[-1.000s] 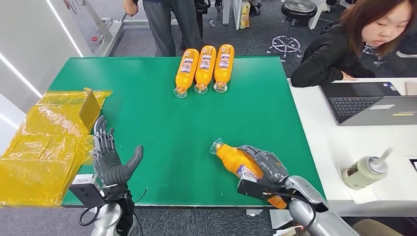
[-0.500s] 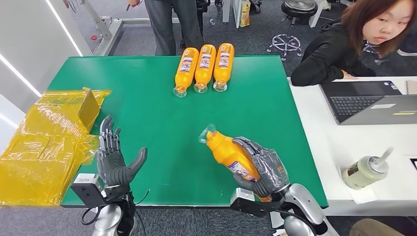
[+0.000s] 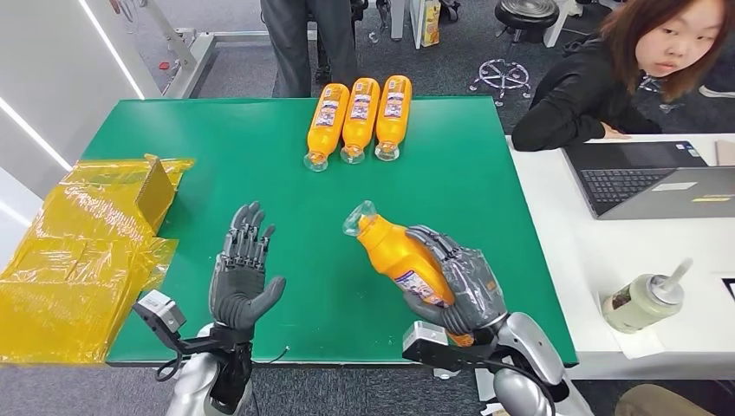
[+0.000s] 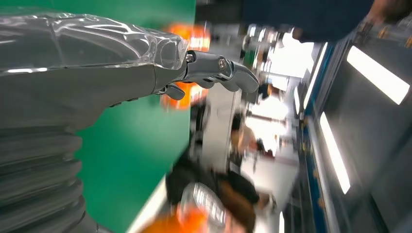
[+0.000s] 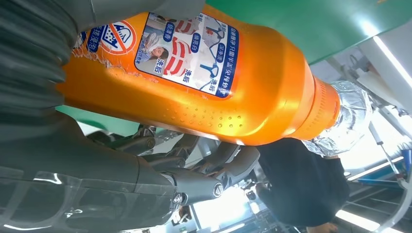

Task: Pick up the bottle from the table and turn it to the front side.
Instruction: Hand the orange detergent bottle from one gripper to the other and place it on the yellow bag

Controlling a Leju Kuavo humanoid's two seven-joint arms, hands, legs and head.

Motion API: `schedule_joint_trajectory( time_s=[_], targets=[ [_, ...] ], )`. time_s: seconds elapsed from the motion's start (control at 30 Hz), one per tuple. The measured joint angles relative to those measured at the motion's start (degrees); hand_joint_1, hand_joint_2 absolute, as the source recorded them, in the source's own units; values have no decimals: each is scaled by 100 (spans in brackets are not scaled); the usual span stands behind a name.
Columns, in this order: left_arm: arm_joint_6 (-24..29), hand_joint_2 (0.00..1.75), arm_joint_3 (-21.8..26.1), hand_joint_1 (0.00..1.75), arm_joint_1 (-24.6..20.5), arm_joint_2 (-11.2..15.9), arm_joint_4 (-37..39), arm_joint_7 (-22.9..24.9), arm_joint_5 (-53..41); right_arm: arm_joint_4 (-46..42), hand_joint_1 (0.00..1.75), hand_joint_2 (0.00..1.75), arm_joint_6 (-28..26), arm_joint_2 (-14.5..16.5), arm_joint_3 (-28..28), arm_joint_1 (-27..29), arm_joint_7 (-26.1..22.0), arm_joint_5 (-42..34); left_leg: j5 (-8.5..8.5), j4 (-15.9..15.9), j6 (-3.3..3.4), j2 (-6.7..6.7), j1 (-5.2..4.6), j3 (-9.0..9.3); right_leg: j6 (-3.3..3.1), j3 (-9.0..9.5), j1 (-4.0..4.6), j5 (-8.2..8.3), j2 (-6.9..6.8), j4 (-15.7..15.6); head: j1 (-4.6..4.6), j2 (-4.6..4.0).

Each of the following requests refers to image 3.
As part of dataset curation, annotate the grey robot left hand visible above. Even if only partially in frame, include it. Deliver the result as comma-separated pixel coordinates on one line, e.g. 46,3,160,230
208,200,287,333

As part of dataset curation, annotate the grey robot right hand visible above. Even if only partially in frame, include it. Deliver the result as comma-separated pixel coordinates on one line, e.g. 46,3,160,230
403,224,511,337

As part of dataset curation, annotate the orange juice bottle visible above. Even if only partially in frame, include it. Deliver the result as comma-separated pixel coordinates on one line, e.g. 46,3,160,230
374,75,413,162
340,77,381,166
342,200,475,348
302,82,351,172

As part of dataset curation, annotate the green table mat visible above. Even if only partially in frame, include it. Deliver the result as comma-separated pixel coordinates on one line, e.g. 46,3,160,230
82,96,578,367

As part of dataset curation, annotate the yellow film-wrapped cardboard stack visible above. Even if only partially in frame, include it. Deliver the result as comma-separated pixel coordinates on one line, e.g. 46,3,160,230
0,153,197,367

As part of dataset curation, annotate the white paper napkin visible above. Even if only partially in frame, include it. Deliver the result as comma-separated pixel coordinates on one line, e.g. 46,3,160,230
594,289,667,361

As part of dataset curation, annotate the grey laptop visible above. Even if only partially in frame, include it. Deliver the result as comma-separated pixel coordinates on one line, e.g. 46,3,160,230
563,140,735,222

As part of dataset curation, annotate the person's leg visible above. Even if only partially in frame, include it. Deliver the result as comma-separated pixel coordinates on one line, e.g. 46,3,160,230
614,383,719,416

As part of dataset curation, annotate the seated person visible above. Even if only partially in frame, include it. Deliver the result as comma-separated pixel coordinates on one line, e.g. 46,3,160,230
511,0,735,153

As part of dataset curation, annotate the standing person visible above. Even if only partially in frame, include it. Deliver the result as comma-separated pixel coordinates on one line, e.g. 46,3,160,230
259,0,360,99

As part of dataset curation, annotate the yellow printed package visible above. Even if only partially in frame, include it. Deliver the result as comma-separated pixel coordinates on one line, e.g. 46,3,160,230
420,0,442,49

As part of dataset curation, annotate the chrome stool base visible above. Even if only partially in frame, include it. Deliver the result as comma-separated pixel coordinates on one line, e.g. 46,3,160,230
637,75,685,113

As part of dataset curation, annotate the white furniture panel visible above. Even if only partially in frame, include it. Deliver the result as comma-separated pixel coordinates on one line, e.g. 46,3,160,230
410,0,425,50

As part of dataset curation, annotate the black stool with chrome base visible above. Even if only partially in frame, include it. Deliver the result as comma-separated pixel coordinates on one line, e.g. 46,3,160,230
469,0,561,108

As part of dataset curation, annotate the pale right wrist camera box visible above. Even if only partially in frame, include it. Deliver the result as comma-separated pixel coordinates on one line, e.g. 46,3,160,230
401,320,478,368

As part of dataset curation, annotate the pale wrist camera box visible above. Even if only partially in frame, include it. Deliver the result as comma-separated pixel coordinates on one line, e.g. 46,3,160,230
132,289,191,353
401,320,478,368

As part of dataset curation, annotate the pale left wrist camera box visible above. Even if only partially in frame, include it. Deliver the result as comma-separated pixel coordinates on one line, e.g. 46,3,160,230
132,289,191,353

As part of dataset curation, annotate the white metal frame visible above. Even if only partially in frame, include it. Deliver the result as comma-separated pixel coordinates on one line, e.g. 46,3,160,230
106,0,318,100

